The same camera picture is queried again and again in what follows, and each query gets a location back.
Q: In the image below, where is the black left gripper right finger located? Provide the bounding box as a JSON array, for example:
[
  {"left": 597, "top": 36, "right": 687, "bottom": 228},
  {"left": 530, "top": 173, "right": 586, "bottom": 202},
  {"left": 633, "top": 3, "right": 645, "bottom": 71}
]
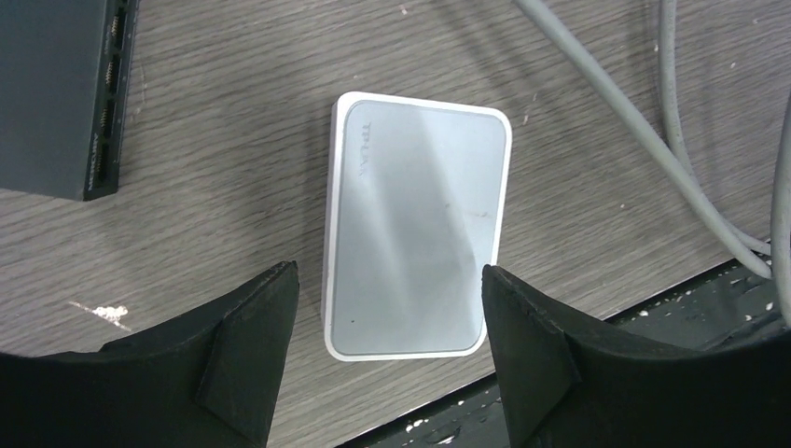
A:
[{"left": 482, "top": 265, "right": 790, "bottom": 447}]

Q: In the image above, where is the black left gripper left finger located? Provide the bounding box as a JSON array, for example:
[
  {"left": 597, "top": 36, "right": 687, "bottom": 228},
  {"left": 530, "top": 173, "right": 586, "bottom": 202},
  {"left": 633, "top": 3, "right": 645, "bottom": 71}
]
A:
[{"left": 1, "top": 261, "right": 299, "bottom": 447}]

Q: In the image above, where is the black network switch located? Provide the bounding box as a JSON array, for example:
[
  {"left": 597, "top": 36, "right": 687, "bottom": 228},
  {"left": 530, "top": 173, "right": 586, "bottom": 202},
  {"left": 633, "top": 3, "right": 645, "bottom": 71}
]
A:
[{"left": 1, "top": 0, "right": 139, "bottom": 202}]

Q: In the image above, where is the white network switch box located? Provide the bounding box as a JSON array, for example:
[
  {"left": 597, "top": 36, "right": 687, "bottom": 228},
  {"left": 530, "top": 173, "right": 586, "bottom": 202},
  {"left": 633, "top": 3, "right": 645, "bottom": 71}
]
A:
[{"left": 321, "top": 91, "right": 513, "bottom": 362}]

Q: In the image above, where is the grey ethernet cable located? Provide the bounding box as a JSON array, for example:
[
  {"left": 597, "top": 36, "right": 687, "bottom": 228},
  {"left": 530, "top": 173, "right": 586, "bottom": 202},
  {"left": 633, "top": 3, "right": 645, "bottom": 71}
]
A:
[{"left": 512, "top": 0, "right": 791, "bottom": 326}]

